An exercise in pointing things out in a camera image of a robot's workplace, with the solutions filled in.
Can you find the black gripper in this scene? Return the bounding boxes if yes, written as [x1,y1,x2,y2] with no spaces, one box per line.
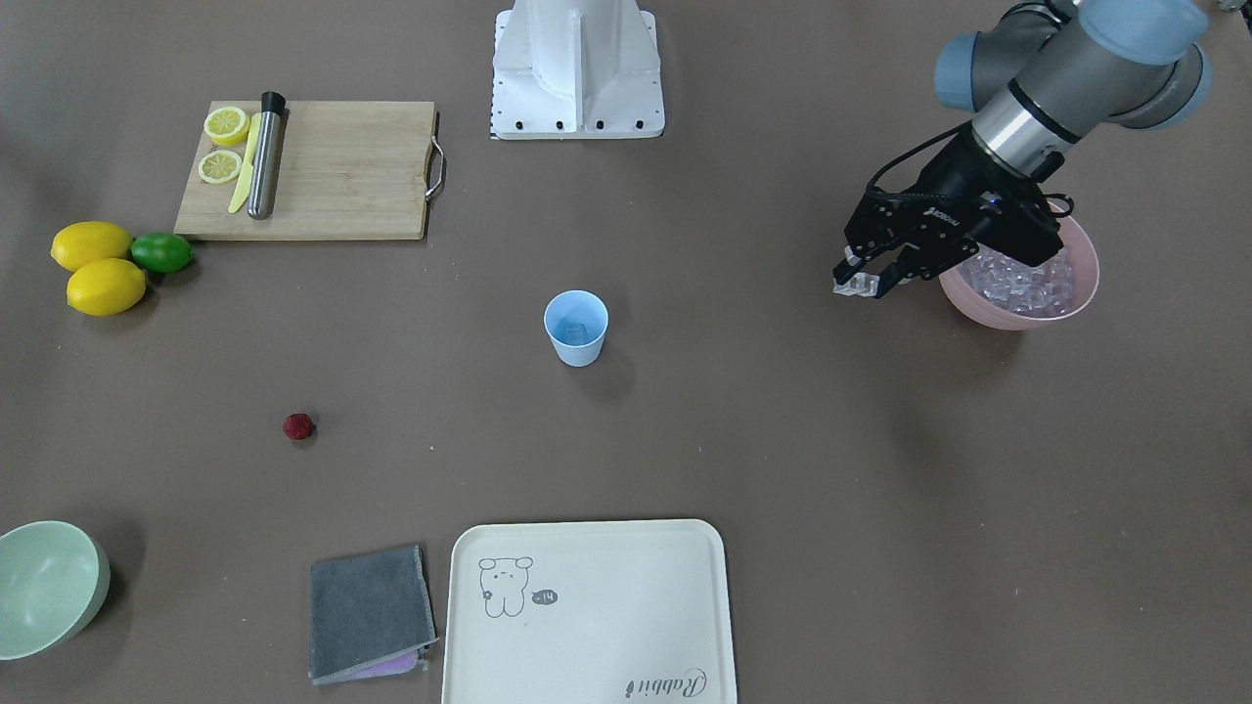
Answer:
[833,123,1067,299]

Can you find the green lime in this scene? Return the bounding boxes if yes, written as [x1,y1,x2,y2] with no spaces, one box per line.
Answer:
[129,232,194,276]

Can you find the steel muddler black tip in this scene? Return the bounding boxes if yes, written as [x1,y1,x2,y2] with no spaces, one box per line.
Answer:
[245,91,287,220]

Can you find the light blue plastic cup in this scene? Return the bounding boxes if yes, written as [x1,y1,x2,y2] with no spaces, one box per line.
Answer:
[545,289,608,367]

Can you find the upper lemon half slice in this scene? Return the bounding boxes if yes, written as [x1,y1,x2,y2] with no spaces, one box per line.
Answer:
[202,106,250,147]

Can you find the yellow plastic knife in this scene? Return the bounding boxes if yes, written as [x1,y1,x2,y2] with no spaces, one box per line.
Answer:
[227,111,262,214]

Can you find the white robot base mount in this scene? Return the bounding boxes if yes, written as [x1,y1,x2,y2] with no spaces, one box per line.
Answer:
[490,1,666,140]

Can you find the wooden cutting board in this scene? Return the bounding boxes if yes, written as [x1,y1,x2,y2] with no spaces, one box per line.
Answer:
[173,100,446,242]

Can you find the grey folded cloth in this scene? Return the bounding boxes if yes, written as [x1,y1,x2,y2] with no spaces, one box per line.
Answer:
[308,544,438,686]

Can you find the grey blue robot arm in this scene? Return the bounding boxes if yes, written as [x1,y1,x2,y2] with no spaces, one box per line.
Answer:
[833,1,1213,298]

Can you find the clear ice cube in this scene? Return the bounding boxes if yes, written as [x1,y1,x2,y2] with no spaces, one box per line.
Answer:
[833,272,880,298]
[558,321,596,347]

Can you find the pale green bowl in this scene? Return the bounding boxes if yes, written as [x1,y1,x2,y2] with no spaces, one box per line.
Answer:
[1,520,111,661]

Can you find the cream rabbit tray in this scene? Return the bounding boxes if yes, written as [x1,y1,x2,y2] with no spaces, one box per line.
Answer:
[441,519,737,703]

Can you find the lower lemon half slice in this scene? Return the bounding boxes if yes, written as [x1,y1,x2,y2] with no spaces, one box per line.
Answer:
[197,149,243,185]

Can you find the whole yellow lemon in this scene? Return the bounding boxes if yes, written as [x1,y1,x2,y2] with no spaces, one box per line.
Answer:
[50,220,133,272]
[66,258,146,317]

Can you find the upper whole yellow lemon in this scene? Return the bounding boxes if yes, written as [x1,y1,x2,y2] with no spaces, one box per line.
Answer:
[50,220,133,272]

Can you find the pile of clear ice cubes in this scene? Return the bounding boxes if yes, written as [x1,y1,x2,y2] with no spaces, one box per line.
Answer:
[957,246,1075,318]

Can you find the lower whole yellow lemon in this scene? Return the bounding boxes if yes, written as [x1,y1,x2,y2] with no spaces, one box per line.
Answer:
[66,258,146,317]

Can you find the red strawberry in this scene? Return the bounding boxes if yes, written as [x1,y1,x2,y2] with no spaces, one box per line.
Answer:
[282,412,317,442]

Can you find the pink bowl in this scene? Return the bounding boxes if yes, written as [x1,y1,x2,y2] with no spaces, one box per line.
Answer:
[940,217,1101,332]

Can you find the lemon half slice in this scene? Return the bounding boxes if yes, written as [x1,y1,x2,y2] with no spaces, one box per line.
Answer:
[197,149,243,185]
[202,106,250,147]

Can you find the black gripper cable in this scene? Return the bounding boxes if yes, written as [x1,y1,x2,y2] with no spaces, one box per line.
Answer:
[866,122,974,200]

